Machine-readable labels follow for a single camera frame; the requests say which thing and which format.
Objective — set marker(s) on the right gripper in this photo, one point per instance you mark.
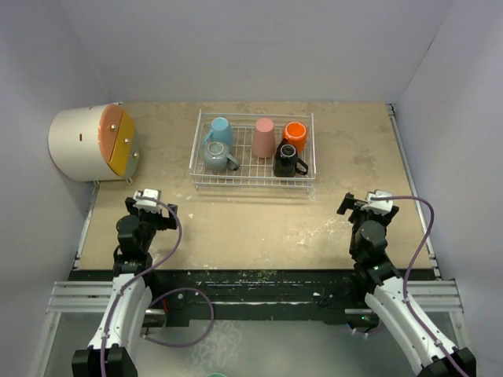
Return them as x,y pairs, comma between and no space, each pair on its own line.
348,203

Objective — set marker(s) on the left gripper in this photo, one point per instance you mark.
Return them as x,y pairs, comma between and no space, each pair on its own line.
163,223

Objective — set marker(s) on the grey-blue round mug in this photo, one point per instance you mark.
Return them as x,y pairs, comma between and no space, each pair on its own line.
218,157

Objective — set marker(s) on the light blue mug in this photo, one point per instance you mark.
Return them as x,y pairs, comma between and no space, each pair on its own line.
220,131

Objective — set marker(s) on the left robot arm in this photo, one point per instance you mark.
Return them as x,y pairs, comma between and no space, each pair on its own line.
110,351

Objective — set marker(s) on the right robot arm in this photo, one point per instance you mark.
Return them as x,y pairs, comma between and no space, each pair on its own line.
379,284

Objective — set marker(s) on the black faceted mug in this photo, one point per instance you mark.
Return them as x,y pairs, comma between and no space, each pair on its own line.
287,163

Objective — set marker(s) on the orange cup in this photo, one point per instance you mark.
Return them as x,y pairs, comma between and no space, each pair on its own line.
295,133

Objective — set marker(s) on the pink tumbler cup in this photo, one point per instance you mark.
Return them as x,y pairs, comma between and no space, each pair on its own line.
263,138

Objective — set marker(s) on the round cream drawer cabinet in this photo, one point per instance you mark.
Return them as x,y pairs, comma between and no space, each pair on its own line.
96,143

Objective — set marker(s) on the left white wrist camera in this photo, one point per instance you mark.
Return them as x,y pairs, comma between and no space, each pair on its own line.
147,200

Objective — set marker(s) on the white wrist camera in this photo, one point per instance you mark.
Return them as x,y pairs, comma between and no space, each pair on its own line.
379,202
147,200

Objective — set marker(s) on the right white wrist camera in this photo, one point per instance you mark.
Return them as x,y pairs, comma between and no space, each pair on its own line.
379,202

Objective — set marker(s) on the white wire dish rack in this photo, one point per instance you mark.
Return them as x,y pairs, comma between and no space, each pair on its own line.
253,171

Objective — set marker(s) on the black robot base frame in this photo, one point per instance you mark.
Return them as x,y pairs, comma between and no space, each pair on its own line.
324,295

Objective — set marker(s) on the aluminium frame rails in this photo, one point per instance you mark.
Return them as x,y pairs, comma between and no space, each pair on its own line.
89,292

